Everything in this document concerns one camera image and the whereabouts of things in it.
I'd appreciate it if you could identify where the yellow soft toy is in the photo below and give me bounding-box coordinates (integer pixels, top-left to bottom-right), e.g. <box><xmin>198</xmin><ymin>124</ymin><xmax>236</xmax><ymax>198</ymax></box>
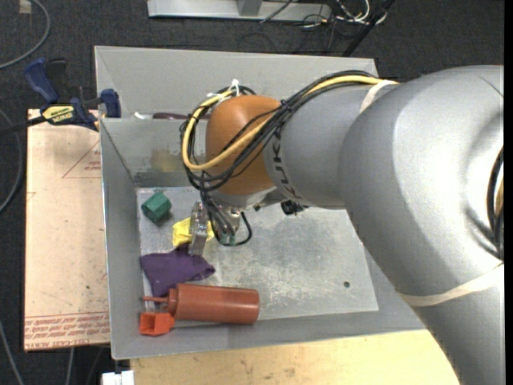
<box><xmin>172</xmin><ymin>216</ymin><xmax>214</xmax><ymax>250</ymax></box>

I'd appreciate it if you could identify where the green hexagonal block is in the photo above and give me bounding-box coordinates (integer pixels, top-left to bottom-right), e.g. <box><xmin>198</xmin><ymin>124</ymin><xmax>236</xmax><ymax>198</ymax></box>
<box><xmin>140</xmin><ymin>190</ymin><xmax>173</xmax><ymax>224</ymax></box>

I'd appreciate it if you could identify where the purple cloth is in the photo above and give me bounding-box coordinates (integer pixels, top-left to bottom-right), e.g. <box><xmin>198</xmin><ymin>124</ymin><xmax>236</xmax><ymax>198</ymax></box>
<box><xmin>139</xmin><ymin>243</ymin><xmax>216</xmax><ymax>298</ymax></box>

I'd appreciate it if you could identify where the grey metal bin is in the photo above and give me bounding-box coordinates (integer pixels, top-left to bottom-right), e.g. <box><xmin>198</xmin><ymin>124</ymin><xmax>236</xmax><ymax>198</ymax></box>
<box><xmin>94</xmin><ymin>45</ymin><xmax>426</xmax><ymax>361</ymax></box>

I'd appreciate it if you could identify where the red-brown squeeze bottle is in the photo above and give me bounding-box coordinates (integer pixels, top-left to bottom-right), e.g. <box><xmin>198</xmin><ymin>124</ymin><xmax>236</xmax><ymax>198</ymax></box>
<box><xmin>142</xmin><ymin>282</ymin><xmax>261</xmax><ymax>326</ymax></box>

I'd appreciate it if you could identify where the orange plastic block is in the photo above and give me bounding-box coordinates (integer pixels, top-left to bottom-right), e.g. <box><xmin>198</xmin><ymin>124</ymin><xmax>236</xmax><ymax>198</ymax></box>
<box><xmin>138</xmin><ymin>311</ymin><xmax>176</xmax><ymax>338</ymax></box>

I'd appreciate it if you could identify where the brown cardboard board, red print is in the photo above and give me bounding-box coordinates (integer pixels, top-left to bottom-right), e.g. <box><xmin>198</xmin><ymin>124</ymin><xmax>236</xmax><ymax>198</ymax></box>
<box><xmin>22</xmin><ymin>108</ymin><xmax>111</xmax><ymax>353</ymax></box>

